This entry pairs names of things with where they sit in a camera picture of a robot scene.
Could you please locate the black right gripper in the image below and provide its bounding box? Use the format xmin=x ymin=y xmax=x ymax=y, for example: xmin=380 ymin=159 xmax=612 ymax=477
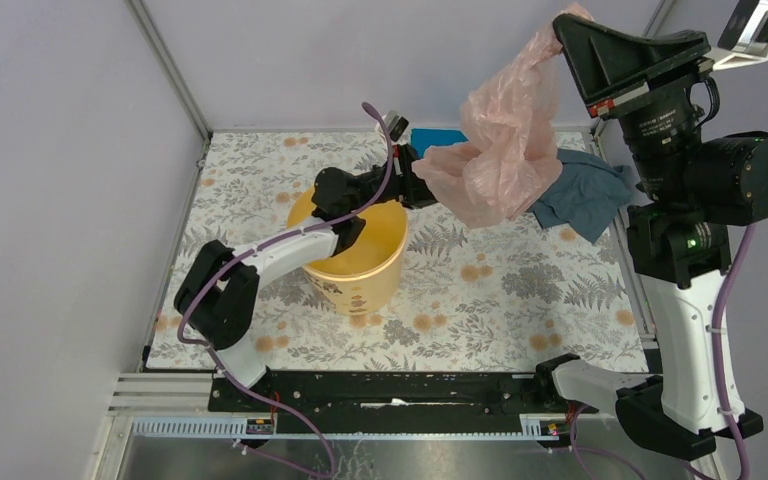
xmin=551 ymin=12 xmax=714 ymax=201

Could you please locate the grey crumpled shirt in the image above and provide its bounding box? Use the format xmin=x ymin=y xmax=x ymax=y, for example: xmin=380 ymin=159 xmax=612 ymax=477
xmin=529 ymin=149 xmax=632 ymax=244

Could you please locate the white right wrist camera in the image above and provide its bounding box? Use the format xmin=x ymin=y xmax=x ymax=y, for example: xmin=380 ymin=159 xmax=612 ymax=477
xmin=706 ymin=0 xmax=768 ymax=71

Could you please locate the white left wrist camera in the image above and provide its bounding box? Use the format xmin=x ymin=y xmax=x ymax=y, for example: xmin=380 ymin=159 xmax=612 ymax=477
xmin=380 ymin=110 xmax=409 ymax=143

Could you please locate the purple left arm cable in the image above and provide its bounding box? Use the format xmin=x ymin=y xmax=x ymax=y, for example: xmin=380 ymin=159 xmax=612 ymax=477
xmin=176 ymin=101 xmax=399 ymax=480

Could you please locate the aluminium frame profile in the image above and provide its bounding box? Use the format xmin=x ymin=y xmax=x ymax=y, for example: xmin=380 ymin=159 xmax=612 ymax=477
xmin=124 ymin=0 xmax=213 ymax=145

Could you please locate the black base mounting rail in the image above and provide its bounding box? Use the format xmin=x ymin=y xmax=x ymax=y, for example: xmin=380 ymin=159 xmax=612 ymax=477
xmin=207 ymin=370 xmax=574 ymax=435

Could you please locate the yellow plastic trash bin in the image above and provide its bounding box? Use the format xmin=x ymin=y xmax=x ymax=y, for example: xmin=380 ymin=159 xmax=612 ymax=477
xmin=303 ymin=201 xmax=408 ymax=316

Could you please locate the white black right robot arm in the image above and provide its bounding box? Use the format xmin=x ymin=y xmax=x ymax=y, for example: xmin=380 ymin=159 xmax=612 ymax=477
xmin=533 ymin=1 xmax=768 ymax=461

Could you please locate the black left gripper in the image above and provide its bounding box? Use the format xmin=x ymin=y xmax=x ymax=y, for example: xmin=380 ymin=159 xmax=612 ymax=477
xmin=344 ymin=143 xmax=462 ymax=212

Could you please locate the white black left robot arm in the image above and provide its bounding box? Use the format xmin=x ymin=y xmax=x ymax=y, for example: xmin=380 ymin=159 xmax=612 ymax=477
xmin=174 ymin=145 xmax=436 ymax=411

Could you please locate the blue folded cloth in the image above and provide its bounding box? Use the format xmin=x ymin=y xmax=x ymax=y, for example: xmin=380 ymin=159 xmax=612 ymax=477
xmin=410 ymin=128 xmax=467 ymax=158

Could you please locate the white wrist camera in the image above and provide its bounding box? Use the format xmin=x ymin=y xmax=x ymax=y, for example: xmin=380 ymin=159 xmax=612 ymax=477
xmin=706 ymin=0 xmax=768 ymax=71
xmin=380 ymin=110 xmax=409 ymax=143

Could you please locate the pink plastic trash bag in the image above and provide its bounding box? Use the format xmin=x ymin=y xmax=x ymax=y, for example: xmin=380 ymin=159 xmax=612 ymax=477
xmin=413 ymin=24 xmax=562 ymax=229

